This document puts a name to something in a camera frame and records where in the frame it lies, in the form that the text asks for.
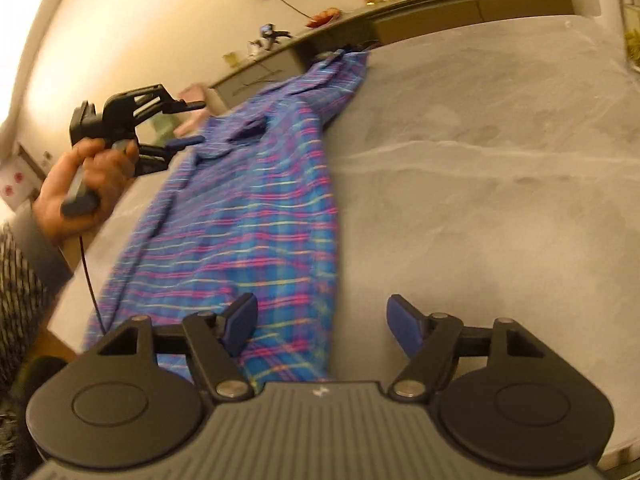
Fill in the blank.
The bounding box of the grey patterned sleeve forearm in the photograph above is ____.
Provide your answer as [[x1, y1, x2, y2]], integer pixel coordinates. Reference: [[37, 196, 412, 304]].
[[1, 205, 73, 392]]

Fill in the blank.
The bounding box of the red fruit plate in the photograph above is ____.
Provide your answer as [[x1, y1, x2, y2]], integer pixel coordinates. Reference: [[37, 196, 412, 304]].
[[306, 8, 342, 29]]

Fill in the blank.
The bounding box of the yellow cup on cabinet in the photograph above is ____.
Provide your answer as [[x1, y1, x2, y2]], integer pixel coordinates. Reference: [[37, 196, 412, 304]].
[[222, 52, 241, 68]]

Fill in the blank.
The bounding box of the blue pink plaid shirt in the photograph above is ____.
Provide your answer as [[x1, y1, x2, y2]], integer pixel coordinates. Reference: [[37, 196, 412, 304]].
[[84, 51, 368, 387]]

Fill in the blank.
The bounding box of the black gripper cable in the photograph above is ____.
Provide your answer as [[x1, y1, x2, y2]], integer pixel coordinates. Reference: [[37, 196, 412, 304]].
[[78, 235, 109, 337]]

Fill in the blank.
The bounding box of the person's left hand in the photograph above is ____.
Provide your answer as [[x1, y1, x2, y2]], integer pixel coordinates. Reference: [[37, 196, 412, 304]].
[[32, 139, 139, 246]]

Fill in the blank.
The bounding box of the long grey sideboard cabinet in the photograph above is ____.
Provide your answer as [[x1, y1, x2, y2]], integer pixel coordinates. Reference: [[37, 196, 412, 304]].
[[209, 0, 575, 108]]

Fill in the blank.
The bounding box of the black handheld gripper on cabinet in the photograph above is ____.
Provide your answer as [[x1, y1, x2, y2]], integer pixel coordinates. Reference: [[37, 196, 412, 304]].
[[259, 24, 292, 51]]

